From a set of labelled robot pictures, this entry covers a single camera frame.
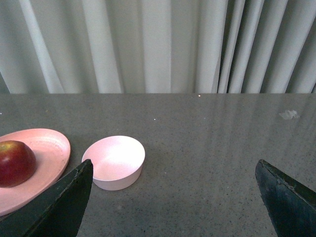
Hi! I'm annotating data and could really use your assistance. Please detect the pale pink bowl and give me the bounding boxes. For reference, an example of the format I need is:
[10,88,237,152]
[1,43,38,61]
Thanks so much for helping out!
[82,135,145,191]

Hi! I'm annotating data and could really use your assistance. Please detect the pink plate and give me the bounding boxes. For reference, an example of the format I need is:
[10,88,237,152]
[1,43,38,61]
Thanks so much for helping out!
[0,128,71,216]

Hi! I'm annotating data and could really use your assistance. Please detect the red apple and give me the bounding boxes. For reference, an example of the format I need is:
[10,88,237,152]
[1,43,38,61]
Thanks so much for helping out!
[0,140,37,188]

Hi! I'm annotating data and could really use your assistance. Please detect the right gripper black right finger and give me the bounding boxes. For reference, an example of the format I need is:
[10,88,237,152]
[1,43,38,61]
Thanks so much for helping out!
[255,159,316,237]

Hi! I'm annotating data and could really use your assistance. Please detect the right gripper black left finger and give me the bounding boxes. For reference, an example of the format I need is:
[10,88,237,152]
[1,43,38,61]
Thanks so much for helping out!
[0,159,93,237]

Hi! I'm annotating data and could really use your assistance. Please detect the white curtain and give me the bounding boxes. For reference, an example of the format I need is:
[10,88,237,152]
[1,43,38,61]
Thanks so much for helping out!
[0,0,316,94]

